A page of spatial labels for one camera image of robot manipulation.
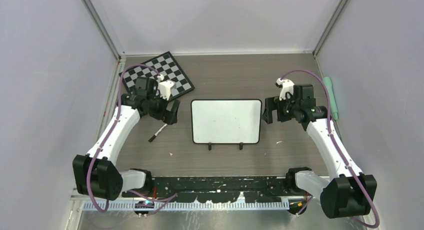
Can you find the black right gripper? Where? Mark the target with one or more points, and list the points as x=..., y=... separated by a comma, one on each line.
x=271, y=103

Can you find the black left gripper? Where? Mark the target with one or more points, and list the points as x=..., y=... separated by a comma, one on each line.
x=168, y=117

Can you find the white whiteboard marker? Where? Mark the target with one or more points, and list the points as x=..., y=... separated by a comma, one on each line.
x=157, y=133

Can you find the small black-framed whiteboard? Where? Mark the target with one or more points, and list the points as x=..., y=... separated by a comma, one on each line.
x=226, y=121

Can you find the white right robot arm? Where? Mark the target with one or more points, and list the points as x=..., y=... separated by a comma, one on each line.
x=348, y=192

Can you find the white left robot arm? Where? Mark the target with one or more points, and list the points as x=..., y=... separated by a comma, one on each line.
x=95, y=172

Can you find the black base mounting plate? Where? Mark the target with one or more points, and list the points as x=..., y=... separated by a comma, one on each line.
x=254, y=189

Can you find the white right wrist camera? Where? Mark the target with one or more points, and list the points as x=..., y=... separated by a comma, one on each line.
x=286, y=88

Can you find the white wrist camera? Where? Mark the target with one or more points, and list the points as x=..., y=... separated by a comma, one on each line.
x=286, y=88
x=165, y=87

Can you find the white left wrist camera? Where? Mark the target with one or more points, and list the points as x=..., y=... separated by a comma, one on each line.
x=165, y=87

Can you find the mint green handle tool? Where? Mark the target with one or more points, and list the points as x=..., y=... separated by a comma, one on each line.
x=329, y=86

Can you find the white slotted cable duct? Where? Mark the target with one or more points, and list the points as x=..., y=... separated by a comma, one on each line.
x=124, y=205

